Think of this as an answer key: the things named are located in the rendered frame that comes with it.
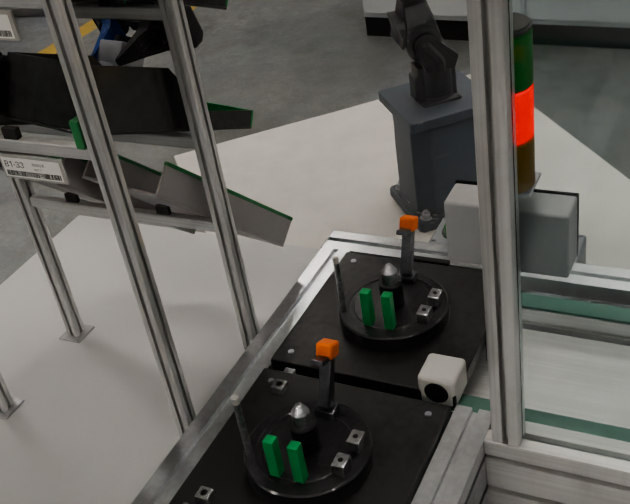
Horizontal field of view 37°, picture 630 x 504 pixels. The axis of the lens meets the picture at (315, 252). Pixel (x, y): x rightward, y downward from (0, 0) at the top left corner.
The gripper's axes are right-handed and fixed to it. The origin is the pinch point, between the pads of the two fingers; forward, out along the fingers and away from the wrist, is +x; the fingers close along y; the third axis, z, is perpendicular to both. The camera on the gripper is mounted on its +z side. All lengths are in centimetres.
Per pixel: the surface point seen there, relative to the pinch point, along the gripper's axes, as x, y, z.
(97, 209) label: 17.6, 1.6, -13.5
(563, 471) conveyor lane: 22, 67, -33
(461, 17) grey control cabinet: -243, -113, -188
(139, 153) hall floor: -105, -189, -158
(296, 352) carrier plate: 21.4, 31.8, -27.8
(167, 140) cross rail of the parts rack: 11.9, 16.3, -3.4
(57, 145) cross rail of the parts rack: 25.6, 19.3, 9.3
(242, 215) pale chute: 8.9, 18.2, -19.4
